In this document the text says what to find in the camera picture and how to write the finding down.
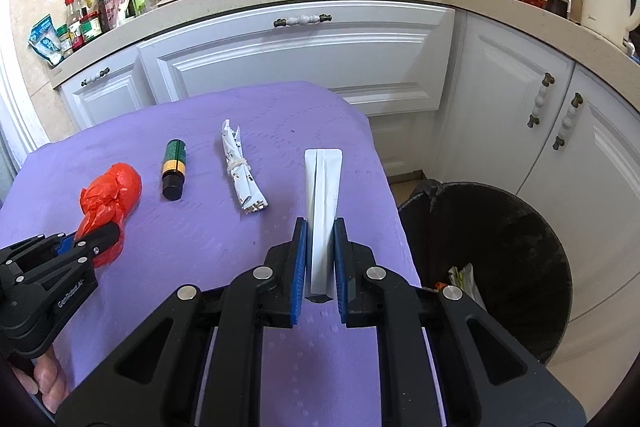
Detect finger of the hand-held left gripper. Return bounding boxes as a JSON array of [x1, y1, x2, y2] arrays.
[[0, 232, 77, 281], [54, 222, 122, 279]]

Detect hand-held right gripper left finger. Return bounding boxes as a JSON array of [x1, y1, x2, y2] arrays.
[[55, 217, 308, 427]]

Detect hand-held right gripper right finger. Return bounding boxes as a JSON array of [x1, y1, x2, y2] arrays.
[[333, 217, 586, 427]]

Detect red plastic bag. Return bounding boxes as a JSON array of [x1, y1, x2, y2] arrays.
[[80, 163, 143, 269]]

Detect black lined trash bin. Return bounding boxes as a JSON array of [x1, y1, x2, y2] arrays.
[[397, 179, 573, 365]]

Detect person's left hand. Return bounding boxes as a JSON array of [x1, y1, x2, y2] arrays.
[[11, 348, 67, 414]]

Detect purple tablecloth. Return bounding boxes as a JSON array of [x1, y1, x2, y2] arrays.
[[0, 81, 423, 427]]

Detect small green bottle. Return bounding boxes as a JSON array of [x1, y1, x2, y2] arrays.
[[161, 139, 187, 201]]

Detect rolled printed paper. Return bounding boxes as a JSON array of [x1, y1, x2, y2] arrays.
[[220, 119, 269, 215]]

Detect group of condiment bottles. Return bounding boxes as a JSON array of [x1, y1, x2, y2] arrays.
[[27, 0, 178, 68]]

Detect long ceramic drawer handle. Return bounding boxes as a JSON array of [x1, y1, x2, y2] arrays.
[[273, 13, 332, 28]]

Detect ceramic cabinet door handle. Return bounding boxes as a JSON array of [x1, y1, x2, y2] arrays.
[[552, 93, 584, 151], [526, 73, 555, 129]]

